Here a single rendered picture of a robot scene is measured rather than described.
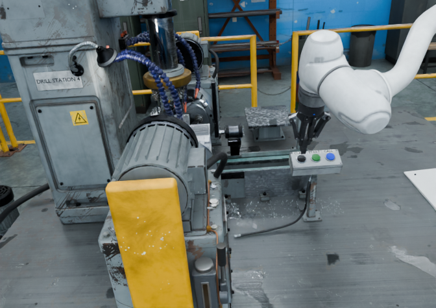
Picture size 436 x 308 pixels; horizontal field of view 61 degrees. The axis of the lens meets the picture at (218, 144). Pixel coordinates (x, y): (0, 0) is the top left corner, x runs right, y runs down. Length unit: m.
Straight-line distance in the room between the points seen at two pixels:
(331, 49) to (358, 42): 5.42
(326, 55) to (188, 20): 3.55
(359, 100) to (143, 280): 0.61
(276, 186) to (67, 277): 0.84
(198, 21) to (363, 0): 3.17
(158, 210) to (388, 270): 0.84
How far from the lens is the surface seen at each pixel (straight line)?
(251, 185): 1.54
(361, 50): 6.41
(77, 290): 1.33
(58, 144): 1.42
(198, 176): 0.80
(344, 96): 0.90
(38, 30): 1.31
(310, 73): 0.98
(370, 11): 6.77
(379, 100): 0.90
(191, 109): 1.69
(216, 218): 0.89
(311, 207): 1.45
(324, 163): 1.32
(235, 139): 1.65
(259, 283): 1.23
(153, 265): 0.80
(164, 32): 1.35
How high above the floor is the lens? 1.71
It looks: 27 degrees down
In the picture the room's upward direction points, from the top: 4 degrees counter-clockwise
